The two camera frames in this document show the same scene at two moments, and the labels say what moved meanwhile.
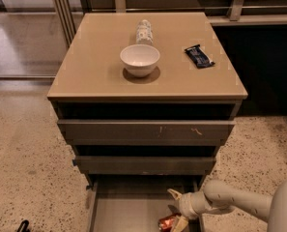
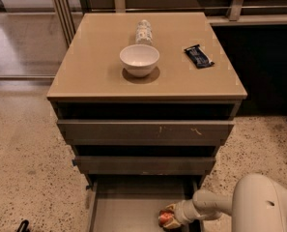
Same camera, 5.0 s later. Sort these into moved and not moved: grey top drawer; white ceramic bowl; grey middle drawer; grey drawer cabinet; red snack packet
Moved: red snack packet
Not moved: grey drawer cabinet; white ceramic bowl; grey middle drawer; grey top drawer
